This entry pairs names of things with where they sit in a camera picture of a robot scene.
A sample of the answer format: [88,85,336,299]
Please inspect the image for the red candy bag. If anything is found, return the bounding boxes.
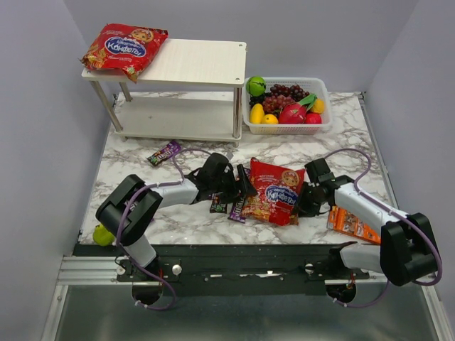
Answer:
[242,158,306,226]
[80,23,168,82]

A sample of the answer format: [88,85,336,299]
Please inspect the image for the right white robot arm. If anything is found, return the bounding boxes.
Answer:
[294,158,442,286]

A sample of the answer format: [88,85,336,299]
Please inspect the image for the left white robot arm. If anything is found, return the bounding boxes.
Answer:
[95,153,257,269]

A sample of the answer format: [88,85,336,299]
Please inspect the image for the purple M&M pack near shelf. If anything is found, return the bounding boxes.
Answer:
[147,140,181,167]

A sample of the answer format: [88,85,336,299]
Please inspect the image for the white two-tier shelf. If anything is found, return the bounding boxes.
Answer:
[82,39,247,146]

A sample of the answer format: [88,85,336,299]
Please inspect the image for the orange snack box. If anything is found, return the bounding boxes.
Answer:
[327,206,380,244]

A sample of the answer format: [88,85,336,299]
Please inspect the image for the yellow toy lemon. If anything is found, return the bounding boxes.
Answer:
[261,114,279,124]

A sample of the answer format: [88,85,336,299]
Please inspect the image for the yellow toy mango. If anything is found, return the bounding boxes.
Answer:
[250,103,265,124]

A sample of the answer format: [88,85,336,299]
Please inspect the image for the red toy apple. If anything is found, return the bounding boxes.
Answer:
[304,112,322,124]

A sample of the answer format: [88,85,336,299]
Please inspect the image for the pink toy dragon fruit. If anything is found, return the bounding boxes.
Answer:
[278,93,317,124]

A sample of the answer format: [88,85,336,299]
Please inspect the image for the red toy grapes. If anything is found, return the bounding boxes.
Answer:
[262,95,295,114]

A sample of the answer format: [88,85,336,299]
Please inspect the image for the orange yellow toy fruit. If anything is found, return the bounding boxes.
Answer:
[310,98,326,114]

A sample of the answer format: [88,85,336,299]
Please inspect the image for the green toy ball fruit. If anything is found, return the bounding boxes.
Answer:
[246,76,267,97]

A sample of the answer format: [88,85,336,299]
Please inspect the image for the dark purple toy grapes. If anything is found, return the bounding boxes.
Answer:
[270,84,310,102]

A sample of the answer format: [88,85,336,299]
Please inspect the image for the white plastic fruit basket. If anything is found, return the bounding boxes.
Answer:
[242,77,333,135]

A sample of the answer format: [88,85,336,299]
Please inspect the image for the green toy pear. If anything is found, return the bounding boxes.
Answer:
[92,224,115,247]

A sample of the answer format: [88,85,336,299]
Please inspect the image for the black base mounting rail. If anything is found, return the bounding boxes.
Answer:
[74,244,369,302]

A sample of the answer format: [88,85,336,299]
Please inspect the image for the aluminium frame rail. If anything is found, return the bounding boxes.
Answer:
[58,254,387,288]

